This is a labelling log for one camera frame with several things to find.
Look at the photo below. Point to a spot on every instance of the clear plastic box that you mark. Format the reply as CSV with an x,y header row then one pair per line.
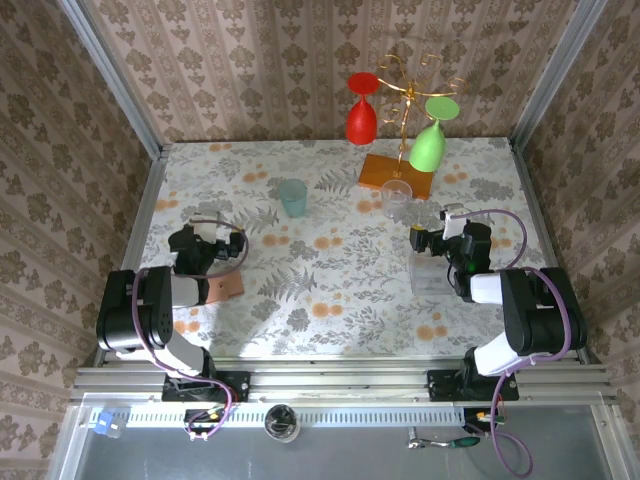
x,y
430,280

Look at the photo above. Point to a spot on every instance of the brown leather card holder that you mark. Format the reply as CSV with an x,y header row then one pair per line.
x,y
227,289

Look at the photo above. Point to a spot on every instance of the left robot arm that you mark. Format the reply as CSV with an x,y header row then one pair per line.
x,y
130,320

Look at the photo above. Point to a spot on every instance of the clear plastic cup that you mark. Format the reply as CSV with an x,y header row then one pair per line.
x,y
396,200

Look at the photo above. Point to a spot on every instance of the gold glass rack stand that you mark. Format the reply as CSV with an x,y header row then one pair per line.
x,y
390,175

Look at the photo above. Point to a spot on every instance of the teal plastic cup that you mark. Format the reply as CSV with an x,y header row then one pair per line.
x,y
293,200

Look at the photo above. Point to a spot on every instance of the green wine glass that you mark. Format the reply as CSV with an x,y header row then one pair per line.
x,y
427,150

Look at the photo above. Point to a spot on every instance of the red wine glass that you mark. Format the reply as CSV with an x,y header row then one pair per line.
x,y
361,125

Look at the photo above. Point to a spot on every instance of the round metal cup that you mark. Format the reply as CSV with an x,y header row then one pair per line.
x,y
282,422

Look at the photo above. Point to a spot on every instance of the blue white connector block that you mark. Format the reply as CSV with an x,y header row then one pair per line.
x,y
104,423

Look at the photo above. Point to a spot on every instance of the silver ratchet wrench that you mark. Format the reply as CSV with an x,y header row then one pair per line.
x,y
417,442

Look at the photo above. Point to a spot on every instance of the grey metal shelf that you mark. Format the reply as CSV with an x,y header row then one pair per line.
x,y
350,460

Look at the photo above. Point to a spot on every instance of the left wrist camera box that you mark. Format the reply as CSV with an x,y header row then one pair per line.
x,y
206,229

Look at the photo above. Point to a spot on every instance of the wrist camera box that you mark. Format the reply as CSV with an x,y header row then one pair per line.
x,y
206,229
454,222

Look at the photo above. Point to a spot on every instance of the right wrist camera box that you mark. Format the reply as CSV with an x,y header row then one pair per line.
x,y
454,222

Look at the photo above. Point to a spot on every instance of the aluminium table side rail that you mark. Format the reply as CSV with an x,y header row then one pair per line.
x,y
147,200
537,212

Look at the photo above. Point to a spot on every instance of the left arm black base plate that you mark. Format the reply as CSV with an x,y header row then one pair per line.
x,y
240,385

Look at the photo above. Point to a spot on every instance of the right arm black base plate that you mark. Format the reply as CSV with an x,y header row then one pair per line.
x,y
440,387

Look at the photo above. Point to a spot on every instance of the aluminium frame cross rail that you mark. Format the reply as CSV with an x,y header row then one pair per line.
x,y
340,382

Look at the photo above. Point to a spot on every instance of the black wiring connector bracket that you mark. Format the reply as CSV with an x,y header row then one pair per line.
x,y
200,420
475,422

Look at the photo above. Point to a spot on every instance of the aluminium frame post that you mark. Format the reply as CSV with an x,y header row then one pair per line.
x,y
559,70
116,85

